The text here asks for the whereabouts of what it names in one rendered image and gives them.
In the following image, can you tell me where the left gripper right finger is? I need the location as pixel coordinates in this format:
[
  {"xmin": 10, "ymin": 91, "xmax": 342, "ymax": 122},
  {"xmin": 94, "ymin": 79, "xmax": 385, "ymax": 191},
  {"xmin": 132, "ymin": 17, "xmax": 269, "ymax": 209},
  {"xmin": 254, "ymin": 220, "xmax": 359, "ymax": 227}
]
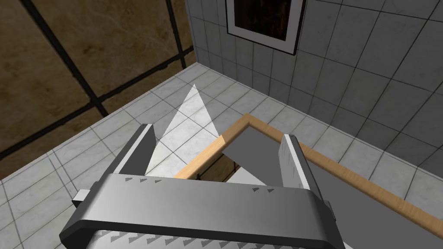
[{"xmin": 279, "ymin": 134, "xmax": 324, "ymax": 202}]

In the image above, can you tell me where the black framed wall picture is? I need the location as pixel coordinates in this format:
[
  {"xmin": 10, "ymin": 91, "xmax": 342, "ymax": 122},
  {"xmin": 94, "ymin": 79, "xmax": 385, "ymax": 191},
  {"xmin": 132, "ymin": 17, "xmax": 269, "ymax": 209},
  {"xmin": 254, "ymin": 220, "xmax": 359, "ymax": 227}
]
[{"xmin": 225, "ymin": 0, "xmax": 307, "ymax": 56}]

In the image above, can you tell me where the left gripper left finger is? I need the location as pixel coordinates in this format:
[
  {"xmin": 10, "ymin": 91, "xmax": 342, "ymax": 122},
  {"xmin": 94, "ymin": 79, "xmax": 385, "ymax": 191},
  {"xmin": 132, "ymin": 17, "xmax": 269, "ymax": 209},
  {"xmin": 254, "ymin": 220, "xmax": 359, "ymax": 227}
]
[{"xmin": 100, "ymin": 123, "xmax": 157, "ymax": 185}]

